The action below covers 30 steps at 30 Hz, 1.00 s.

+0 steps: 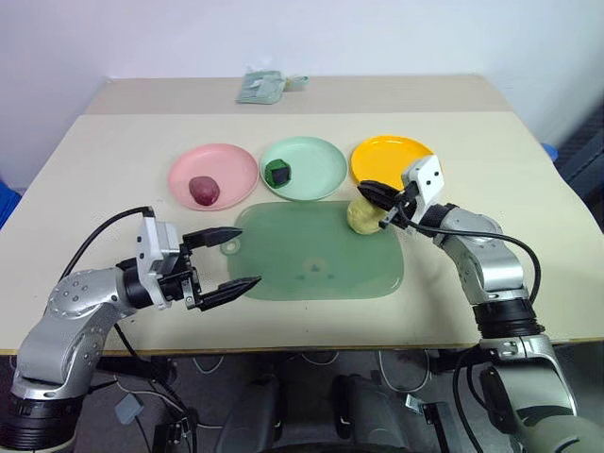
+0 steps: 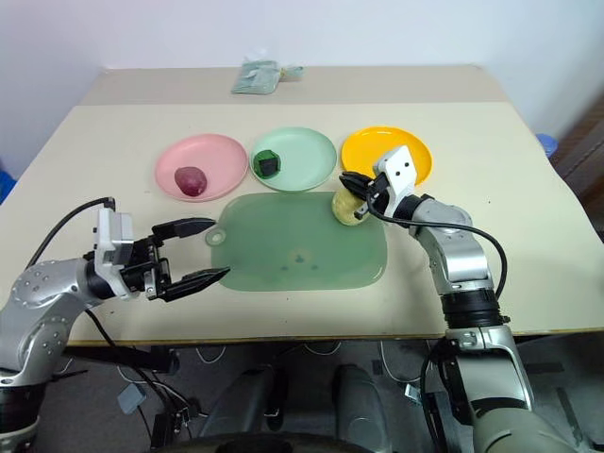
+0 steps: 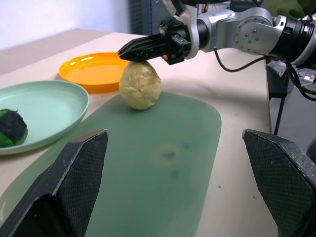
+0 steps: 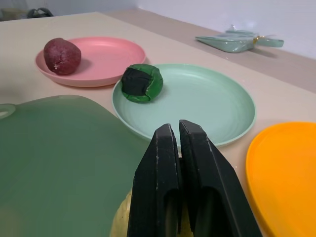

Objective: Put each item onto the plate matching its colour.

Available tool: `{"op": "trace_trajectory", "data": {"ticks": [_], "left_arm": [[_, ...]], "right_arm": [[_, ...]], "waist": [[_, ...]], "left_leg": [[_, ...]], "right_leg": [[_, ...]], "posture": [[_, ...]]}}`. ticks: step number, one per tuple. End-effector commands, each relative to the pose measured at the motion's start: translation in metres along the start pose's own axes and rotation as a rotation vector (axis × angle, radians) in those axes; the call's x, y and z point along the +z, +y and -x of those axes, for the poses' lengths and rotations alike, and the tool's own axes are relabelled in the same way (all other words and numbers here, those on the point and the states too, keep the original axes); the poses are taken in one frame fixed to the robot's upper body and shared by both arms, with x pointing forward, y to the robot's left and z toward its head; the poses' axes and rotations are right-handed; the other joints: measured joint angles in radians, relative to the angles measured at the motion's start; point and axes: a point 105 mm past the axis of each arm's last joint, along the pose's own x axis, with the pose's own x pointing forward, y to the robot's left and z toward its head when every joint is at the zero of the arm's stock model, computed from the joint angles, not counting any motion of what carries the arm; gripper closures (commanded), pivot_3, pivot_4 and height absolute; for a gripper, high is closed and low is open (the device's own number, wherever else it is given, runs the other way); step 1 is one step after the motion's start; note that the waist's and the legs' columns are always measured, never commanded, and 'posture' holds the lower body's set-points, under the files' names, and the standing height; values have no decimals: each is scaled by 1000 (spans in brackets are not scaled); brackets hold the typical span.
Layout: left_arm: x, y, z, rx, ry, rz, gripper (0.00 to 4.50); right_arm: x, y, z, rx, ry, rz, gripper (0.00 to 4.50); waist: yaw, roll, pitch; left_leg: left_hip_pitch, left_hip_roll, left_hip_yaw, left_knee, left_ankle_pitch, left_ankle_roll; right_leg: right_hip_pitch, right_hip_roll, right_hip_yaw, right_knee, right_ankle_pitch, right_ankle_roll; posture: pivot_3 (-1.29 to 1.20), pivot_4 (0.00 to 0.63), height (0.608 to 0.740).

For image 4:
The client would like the orange round plate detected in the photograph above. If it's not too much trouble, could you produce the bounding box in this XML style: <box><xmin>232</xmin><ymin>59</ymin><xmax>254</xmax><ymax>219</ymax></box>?
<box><xmin>245</xmin><ymin>121</ymin><xmax>316</xmax><ymax>237</ymax></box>

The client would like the green and black ball item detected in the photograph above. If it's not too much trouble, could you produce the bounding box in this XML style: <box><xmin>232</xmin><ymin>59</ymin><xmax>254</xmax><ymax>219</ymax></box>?
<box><xmin>120</xmin><ymin>63</ymin><xmax>164</xmax><ymax>102</ymax></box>

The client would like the dark object in background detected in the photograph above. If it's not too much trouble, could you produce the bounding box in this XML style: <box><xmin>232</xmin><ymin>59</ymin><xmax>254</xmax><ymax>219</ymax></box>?
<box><xmin>0</xmin><ymin>7</ymin><xmax>55</xmax><ymax>22</ymax></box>

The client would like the dark red sweet potato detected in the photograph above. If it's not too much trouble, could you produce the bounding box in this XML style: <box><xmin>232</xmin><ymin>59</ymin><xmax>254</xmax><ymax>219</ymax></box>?
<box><xmin>43</xmin><ymin>38</ymin><xmax>82</xmax><ymax>76</ymax></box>

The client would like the light green round plate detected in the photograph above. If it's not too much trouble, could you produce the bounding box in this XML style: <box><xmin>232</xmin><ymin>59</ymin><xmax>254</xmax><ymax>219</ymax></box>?
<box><xmin>111</xmin><ymin>63</ymin><xmax>256</xmax><ymax>147</ymax></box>

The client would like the pink round plate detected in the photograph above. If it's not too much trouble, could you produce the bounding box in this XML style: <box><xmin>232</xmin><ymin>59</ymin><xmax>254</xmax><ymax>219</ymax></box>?
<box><xmin>35</xmin><ymin>37</ymin><xmax>147</xmax><ymax>88</ymax></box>

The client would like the yellow ball item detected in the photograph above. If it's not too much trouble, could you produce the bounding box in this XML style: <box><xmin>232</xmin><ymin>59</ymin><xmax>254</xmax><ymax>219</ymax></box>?
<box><xmin>109</xmin><ymin>190</ymin><xmax>196</xmax><ymax>237</ymax></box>

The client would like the wrapped green plates package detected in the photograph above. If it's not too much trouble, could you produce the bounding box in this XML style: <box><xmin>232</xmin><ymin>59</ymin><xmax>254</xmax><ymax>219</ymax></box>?
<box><xmin>195</xmin><ymin>24</ymin><xmax>285</xmax><ymax>54</ymax></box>

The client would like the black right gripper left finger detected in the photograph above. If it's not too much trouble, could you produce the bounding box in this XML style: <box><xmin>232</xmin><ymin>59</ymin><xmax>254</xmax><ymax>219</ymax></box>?
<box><xmin>126</xmin><ymin>123</ymin><xmax>183</xmax><ymax>237</ymax></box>

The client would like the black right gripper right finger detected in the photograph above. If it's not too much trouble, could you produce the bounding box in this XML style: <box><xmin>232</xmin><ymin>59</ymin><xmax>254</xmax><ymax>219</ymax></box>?
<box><xmin>178</xmin><ymin>119</ymin><xmax>263</xmax><ymax>237</ymax></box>

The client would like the green cutting board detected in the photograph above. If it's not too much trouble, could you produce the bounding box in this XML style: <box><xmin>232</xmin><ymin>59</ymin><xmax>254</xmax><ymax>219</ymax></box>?
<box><xmin>0</xmin><ymin>94</ymin><xmax>152</xmax><ymax>237</ymax></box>

